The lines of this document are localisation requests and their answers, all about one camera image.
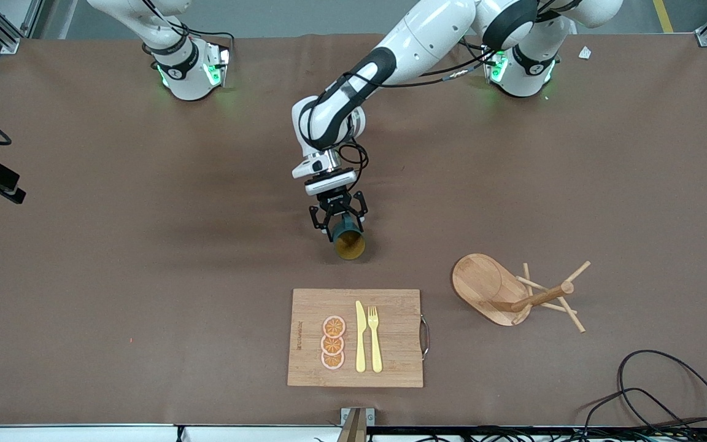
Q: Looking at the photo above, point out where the teal ribbed cup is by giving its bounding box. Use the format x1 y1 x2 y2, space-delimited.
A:
332 215 367 261

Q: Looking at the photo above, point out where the wooden cup rack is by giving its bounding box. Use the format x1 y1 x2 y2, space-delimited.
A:
452 253 592 333

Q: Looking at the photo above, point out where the yellow plastic knife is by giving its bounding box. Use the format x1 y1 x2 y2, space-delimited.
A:
355 300 367 373

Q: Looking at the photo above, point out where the yellow plastic fork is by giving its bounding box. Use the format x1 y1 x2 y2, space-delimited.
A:
368 306 384 373

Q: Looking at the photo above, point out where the bamboo cutting board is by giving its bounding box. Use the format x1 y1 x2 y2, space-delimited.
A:
287 289 431 388

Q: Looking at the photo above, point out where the metal table bracket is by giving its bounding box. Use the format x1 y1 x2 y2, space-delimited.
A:
340 407 376 442

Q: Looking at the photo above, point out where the black right base cable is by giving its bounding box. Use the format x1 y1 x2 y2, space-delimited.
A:
142 0 236 56

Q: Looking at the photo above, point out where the black looped cable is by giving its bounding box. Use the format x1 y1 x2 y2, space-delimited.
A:
617 350 707 433
582 387 701 441

